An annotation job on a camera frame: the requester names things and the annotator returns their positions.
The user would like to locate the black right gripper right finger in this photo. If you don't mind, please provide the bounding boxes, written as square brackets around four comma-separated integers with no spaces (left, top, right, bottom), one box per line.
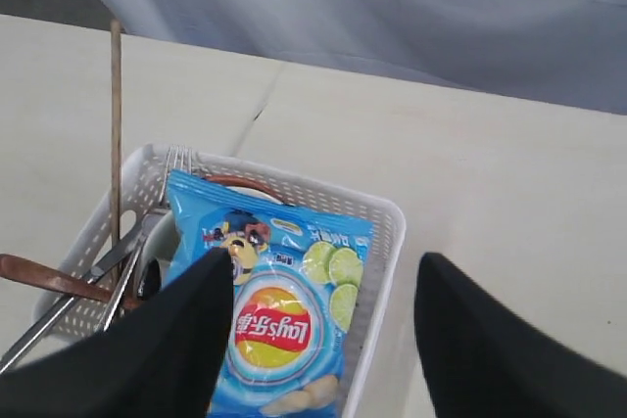
[413,253,626,417]

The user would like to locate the blue Lay's chips bag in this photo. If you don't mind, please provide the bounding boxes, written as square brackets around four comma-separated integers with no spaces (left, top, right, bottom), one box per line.
[167,170,373,417]

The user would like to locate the grey backdrop curtain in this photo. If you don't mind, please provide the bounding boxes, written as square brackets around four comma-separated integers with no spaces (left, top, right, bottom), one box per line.
[1,0,626,115]

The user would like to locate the silver metal knife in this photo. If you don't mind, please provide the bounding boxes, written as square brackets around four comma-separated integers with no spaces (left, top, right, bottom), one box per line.
[1,224,140,374]

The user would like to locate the silver metal fork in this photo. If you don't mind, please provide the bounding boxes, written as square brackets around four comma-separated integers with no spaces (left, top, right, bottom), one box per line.
[94,146,192,332]

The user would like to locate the brown wooden spoon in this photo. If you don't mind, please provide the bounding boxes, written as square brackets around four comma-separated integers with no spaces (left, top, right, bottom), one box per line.
[0,254,148,311]

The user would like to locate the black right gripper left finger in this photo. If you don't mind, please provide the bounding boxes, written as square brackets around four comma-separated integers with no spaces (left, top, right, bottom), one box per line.
[1,249,232,417]

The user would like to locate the brown wooden bowl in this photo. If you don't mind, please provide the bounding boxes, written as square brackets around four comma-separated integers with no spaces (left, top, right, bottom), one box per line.
[202,175,290,206]

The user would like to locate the white perforated plastic basket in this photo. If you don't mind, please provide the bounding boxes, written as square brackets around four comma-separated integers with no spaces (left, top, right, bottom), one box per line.
[44,144,406,417]

